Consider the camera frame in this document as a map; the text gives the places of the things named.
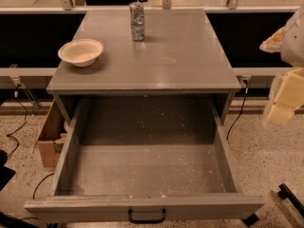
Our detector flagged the grey top drawer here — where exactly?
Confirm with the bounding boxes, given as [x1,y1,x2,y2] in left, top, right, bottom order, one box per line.
[25,96,264,223]

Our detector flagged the black cable left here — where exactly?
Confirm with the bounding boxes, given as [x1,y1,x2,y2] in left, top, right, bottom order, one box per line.
[5,85,29,159]

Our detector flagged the grey drawer cabinet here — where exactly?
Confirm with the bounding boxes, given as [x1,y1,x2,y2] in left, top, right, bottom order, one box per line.
[46,9,242,125]

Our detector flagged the brown cardboard box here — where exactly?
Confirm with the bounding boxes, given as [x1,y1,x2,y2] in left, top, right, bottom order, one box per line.
[37,101,67,168]

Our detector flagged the black floor cable front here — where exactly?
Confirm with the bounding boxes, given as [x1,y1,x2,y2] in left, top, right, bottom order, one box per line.
[32,172,55,200]

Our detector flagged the black cable right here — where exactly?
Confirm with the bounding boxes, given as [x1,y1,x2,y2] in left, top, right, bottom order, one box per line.
[225,78,249,142]

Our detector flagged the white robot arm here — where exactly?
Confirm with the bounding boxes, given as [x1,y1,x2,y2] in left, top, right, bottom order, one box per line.
[259,5,304,126]

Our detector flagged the white paper bowl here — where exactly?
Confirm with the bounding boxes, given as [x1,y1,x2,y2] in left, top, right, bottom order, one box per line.
[58,39,104,67]

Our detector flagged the black top drawer handle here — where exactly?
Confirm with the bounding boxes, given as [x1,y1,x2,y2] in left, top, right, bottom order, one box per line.
[128,209,166,224]

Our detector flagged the black stand leg right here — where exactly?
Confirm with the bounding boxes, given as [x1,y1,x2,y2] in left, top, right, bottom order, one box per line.
[278,183,304,218]

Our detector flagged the black object left edge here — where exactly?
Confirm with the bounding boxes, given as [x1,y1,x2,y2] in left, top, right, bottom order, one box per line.
[0,150,16,191]

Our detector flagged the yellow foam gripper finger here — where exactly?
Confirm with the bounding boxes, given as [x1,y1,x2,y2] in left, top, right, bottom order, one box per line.
[266,67,304,126]

